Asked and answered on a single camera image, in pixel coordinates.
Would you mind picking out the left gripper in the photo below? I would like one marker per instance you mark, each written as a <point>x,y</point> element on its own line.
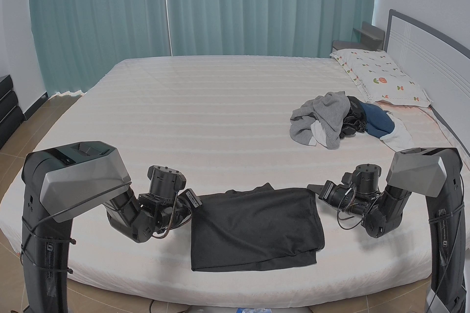
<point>187,207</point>

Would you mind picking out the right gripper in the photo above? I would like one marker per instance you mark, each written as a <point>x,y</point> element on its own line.
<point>332,196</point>

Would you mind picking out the black T-shirt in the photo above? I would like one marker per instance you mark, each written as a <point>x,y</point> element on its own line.
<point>253,227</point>

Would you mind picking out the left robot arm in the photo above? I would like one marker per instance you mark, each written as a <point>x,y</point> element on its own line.
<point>73,175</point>

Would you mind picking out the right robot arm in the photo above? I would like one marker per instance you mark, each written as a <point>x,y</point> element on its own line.
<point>418,172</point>

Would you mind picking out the pile of clothes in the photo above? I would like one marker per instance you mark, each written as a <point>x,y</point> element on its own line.
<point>323,113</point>

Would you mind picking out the bed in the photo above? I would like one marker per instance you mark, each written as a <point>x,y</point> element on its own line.
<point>202,113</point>

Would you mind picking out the white printed pillow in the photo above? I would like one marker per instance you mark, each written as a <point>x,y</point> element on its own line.
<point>378,73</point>

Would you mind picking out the grey bedside table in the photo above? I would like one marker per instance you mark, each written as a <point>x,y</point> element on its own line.
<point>367,31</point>

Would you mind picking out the black chest of drawers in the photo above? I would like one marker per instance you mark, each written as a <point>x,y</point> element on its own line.
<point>9,109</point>

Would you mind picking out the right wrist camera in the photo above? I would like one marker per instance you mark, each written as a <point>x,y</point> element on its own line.
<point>347,178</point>

